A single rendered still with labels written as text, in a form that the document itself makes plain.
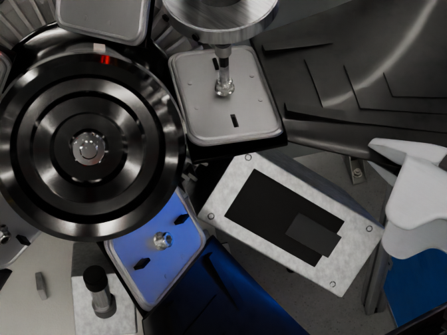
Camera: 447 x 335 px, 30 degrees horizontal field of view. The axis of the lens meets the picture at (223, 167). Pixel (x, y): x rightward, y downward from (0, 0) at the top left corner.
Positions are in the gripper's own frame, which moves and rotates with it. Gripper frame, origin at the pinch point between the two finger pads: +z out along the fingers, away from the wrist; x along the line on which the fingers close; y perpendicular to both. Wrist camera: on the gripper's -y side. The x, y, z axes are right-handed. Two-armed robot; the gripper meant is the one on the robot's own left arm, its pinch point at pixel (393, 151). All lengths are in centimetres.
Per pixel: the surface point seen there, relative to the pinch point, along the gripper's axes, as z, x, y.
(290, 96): 7.5, -1.8, 1.3
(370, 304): 16, 116, -29
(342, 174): 41, 124, -55
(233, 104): 10.1, -2.0, 4.2
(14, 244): 18.6, 4.4, 19.7
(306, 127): 5.0, -1.9, 2.7
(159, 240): 10.2, 4.2, 13.2
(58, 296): 24.5, 26.9, 18.3
